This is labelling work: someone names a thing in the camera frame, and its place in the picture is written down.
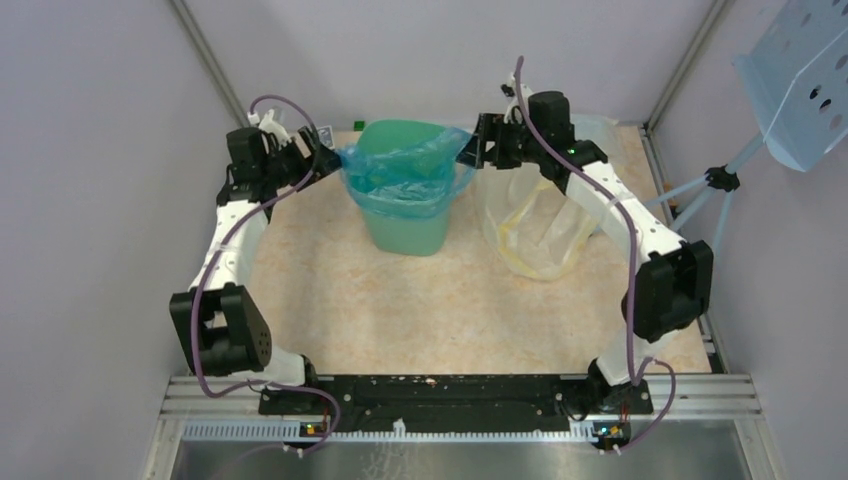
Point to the clear yellow-edged plastic bag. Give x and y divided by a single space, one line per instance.
526 219

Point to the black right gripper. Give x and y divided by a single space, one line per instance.
490 129

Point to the light blue tripod stand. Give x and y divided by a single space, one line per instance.
720 179

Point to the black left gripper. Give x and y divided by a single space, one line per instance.
324 159

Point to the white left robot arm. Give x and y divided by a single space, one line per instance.
219 326

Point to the green plastic trash bin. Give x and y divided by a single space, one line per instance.
410 237

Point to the aluminium frame rail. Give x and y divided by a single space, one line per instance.
714 397

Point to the light blue perforated lamp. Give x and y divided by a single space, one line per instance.
795 78

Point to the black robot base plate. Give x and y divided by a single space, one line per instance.
453 404

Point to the blue plastic trash bag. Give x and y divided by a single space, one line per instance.
405 169

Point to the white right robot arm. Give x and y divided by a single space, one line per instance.
669 278

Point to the white cable duct strip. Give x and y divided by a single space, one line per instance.
286 431

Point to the playing card deck box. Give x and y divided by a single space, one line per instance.
326 136

